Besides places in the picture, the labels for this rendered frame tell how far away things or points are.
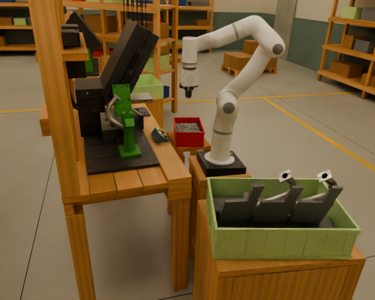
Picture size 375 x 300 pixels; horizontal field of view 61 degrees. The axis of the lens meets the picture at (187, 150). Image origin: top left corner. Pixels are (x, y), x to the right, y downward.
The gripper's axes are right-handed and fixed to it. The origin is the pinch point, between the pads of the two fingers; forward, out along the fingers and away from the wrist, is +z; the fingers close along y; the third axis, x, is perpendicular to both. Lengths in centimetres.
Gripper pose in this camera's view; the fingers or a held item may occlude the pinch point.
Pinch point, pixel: (188, 94)
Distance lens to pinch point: 189.8
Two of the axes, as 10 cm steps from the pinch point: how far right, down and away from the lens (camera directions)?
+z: -0.3, 9.0, 4.4
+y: 9.5, -1.1, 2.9
